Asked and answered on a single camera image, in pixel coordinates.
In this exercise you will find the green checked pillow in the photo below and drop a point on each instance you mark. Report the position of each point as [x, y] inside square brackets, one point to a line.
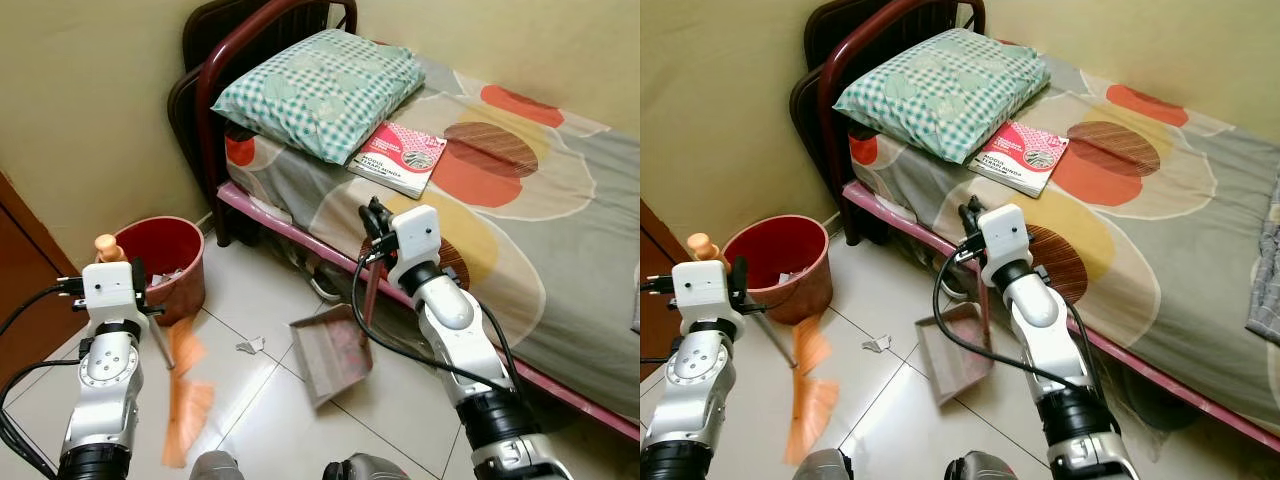
[940, 90]
[320, 90]

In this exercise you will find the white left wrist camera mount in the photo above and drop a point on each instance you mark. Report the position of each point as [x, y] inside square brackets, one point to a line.
[700, 288]
[107, 288]

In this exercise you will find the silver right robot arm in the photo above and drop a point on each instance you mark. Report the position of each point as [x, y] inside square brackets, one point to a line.
[1045, 315]
[455, 320]

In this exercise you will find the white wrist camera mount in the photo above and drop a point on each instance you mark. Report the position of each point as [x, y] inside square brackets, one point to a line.
[700, 288]
[1005, 240]
[107, 288]
[415, 240]

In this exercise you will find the red and white book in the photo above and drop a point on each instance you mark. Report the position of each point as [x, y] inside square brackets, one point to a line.
[400, 158]
[1020, 158]

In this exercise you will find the grey checked cloth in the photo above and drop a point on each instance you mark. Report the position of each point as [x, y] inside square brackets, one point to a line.
[1266, 270]

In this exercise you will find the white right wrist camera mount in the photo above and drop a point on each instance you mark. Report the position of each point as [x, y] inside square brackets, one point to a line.
[1005, 240]
[415, 240]

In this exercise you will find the mattress with patterned grey sheet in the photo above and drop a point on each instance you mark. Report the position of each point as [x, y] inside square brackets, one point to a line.
[560, 230]
[1170, 230]

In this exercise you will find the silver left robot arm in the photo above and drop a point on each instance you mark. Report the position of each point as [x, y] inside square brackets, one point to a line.
[108, 375]
[700, 380]

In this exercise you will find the red plastic bucket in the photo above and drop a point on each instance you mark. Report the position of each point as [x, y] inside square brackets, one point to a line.
[180, 250]
[795, 255]

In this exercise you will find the grey right robot leg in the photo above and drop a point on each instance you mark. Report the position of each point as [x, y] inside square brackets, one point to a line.
[365, 467]
[978, 467]

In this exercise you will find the grey robot leg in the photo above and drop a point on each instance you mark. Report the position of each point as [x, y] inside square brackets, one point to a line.
[822, 466]
[215, 466]
[365, 467]
[978, 467]

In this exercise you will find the small crumpled paper scrap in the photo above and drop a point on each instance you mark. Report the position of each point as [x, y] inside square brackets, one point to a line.
[877, 345]
[249, 346]

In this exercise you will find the dark brown headboard panel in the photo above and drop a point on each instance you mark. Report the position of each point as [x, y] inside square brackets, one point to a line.
[805, 110]
[185, 110]

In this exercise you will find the orange bristle broom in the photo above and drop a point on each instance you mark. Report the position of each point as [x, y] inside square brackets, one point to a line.
[187, 405]
[812, 410]

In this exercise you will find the brown wooden door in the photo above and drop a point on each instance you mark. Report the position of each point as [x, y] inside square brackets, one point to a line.
[655, 290]
[25, 290]

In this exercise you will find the grey left robot leg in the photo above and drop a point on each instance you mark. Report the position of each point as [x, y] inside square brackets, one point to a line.
[822, 466]
[215, 466]

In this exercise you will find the dark red metal bed frame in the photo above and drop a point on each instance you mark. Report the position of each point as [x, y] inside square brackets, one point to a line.
[210, 90]
[828, 90]

